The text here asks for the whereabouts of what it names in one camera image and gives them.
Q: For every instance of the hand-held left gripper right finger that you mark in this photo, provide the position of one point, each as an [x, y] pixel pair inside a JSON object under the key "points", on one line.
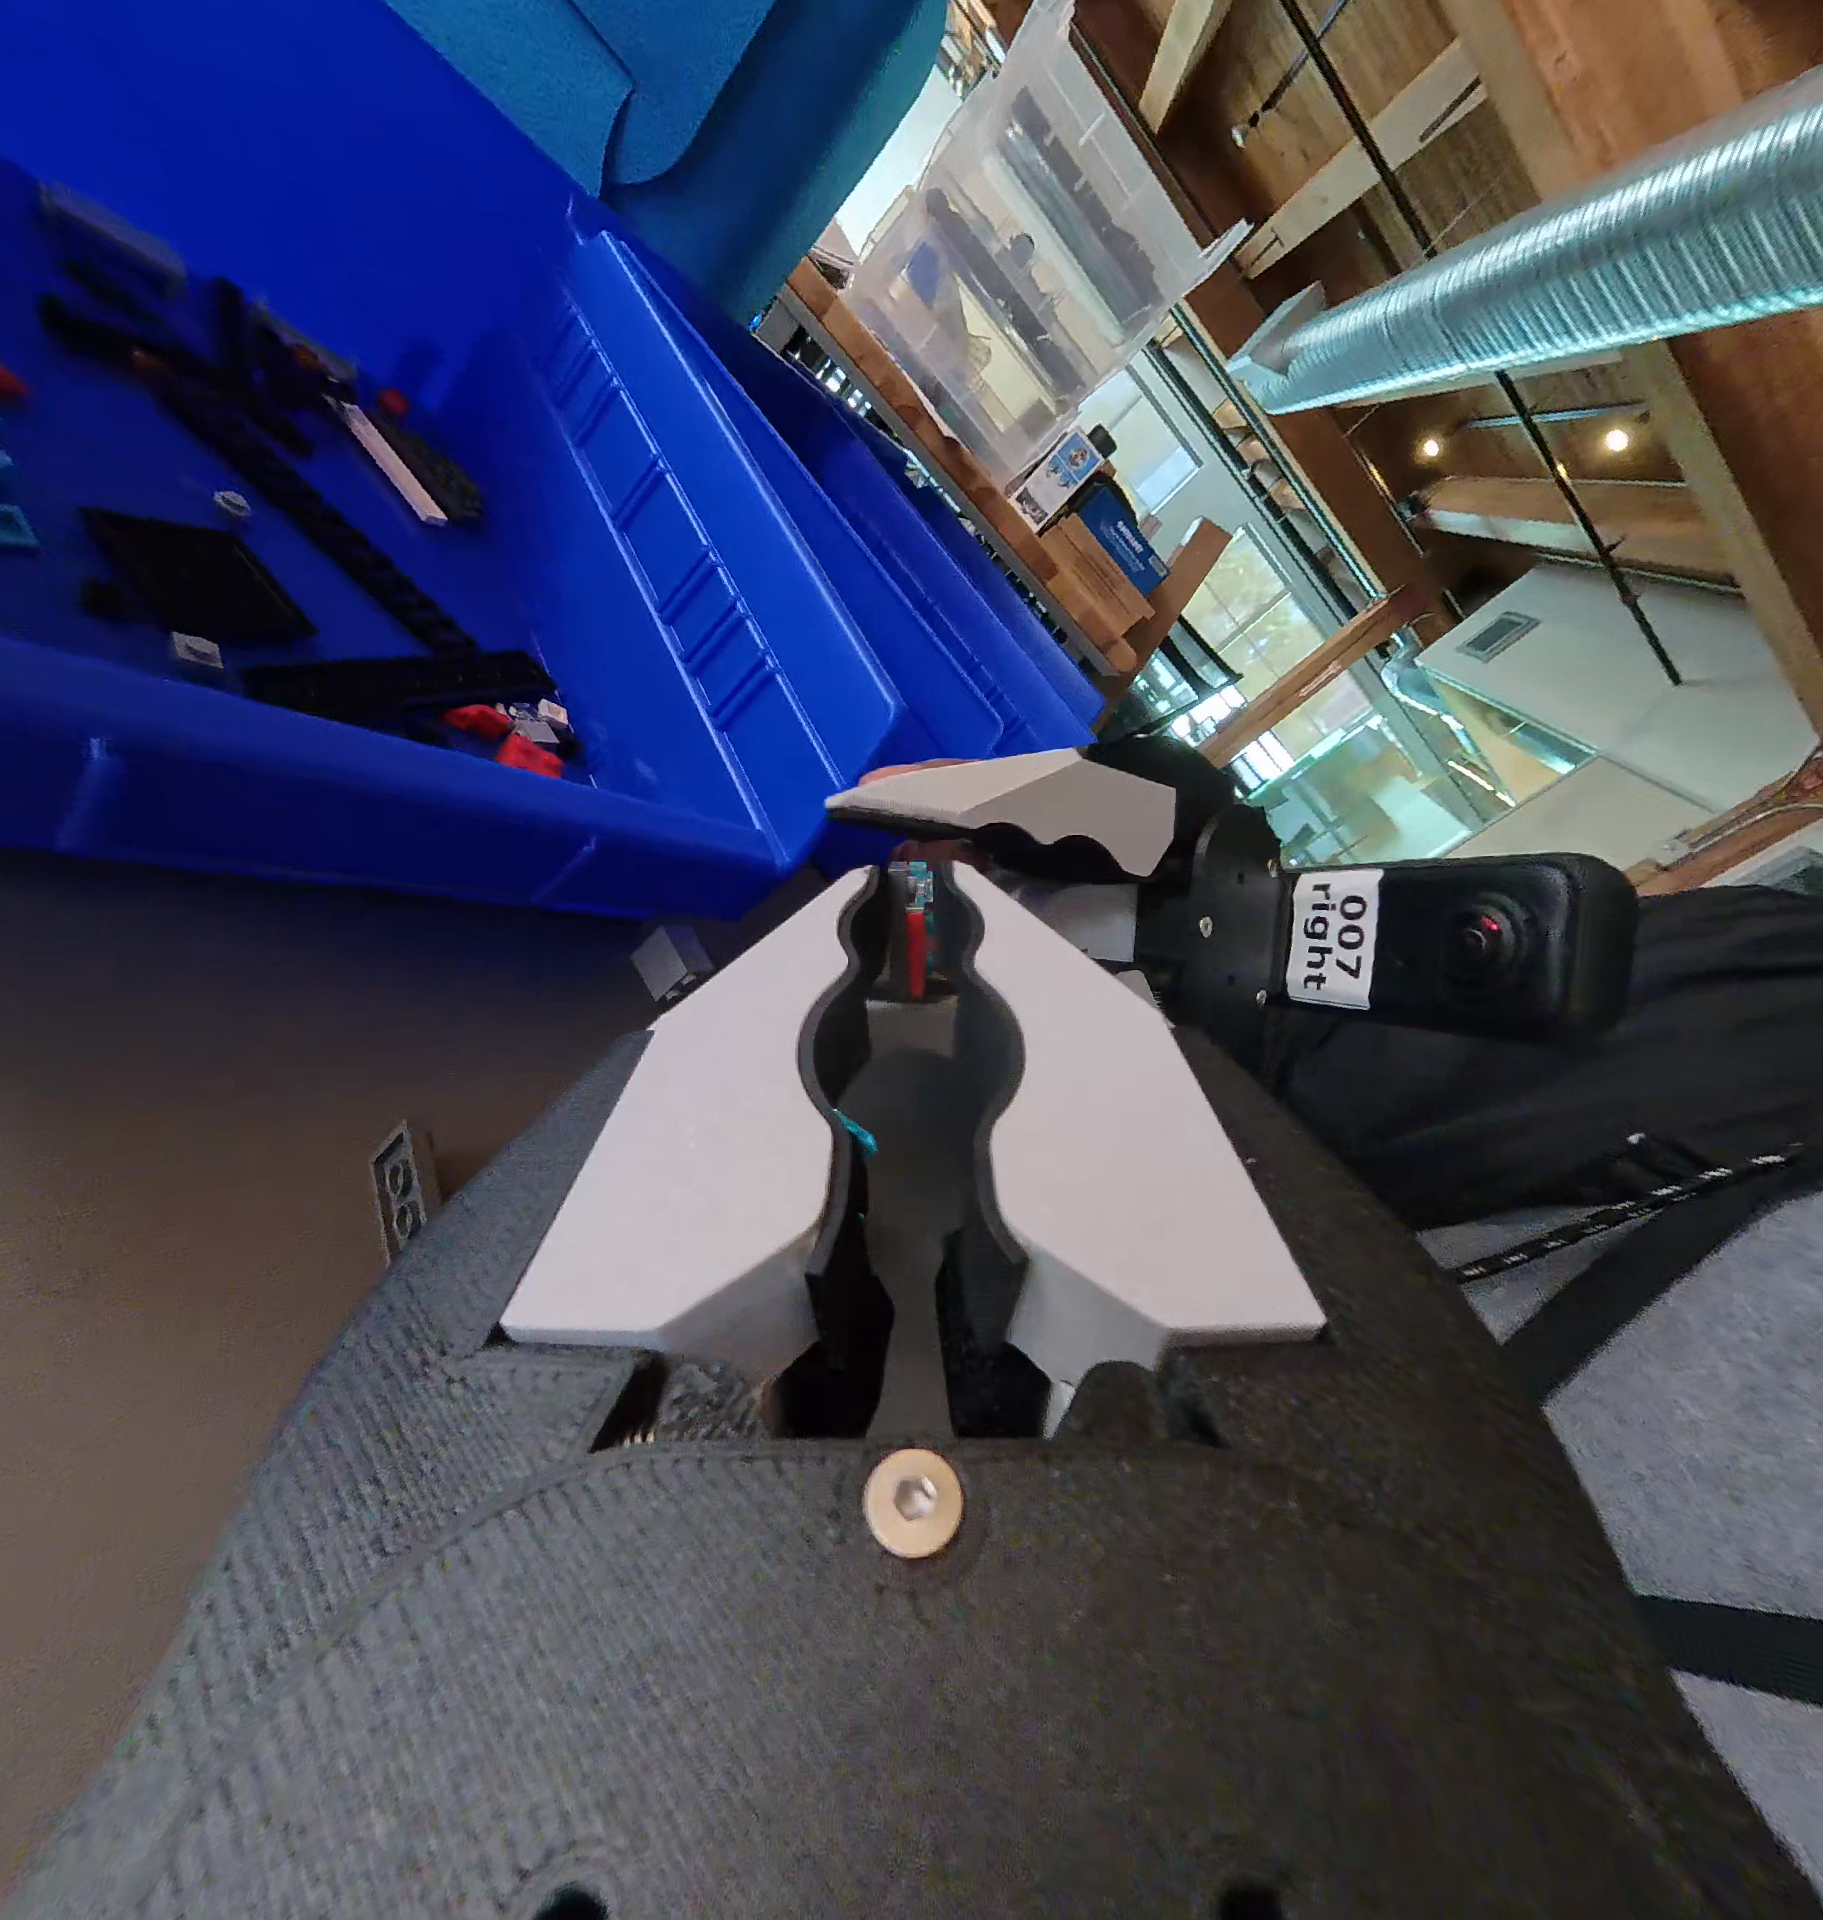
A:
{"points": [[1152, 1187]]}

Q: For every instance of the silver air duct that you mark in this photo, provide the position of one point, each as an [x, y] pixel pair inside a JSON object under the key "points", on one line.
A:
{"points": [[1572, 256]]}

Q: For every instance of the person's right forearm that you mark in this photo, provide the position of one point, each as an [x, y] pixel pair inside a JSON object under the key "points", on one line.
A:
{"points": [[1601, 1081]]}

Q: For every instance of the grey desk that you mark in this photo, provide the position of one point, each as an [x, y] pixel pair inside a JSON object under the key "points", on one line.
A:
{"points": [[147, 1126]]}

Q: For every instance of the red and teal brick assembly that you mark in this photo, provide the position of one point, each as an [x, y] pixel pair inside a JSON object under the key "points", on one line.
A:
{"points": [[911, 932]]}

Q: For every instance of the blue cardboard box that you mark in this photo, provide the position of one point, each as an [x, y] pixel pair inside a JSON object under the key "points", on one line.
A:
{"points": [[1121, 542]]}

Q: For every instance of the person's right hand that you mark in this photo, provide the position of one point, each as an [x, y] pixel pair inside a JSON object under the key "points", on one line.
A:
{"points": [[911, 773]]}

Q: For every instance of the person's grey sweatshirt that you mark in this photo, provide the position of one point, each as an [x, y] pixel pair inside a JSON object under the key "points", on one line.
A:
{"points": [[1720, 1472]]}

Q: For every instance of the small grey toy brick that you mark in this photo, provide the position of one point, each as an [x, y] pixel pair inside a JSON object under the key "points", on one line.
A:
{"points": [[404, 1193]]}

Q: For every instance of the wooden table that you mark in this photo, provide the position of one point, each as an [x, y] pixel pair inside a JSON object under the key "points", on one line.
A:
{"points": [[972, 496]]}

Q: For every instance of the light grey block brick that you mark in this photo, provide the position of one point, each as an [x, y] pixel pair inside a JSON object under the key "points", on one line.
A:
{"points": [[671, 961]]}

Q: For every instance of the wooden box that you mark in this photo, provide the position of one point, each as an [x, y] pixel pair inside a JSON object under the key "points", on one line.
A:
{"points": [[1099, 586]]}

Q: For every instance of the cardboard sheet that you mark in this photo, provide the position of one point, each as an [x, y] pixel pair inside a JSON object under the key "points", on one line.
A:
{"points": [[1181, 578]]}

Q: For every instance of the small teal plate brick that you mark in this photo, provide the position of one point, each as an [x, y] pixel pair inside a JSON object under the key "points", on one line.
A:
{"points": [[855, 1137]]}

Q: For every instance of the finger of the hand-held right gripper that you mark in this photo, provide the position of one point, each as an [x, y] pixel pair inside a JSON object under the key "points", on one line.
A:
{"points": [[1069, 923], [1032, 796]]}

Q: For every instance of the clear plastic drawer organiser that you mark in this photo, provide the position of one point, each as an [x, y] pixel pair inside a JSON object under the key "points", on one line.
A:
{"points": [[1032, 256]]}

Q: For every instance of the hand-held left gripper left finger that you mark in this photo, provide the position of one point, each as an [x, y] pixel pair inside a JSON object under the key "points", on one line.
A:
{"points": [[671, 1201]]}

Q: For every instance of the pile of loose toy bricks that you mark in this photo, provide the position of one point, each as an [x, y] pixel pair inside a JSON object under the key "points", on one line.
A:
{"points": [[252, 451]]}

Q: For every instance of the small printed card box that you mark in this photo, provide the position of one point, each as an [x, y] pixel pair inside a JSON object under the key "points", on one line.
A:
{"points": [[1066, 472]]}

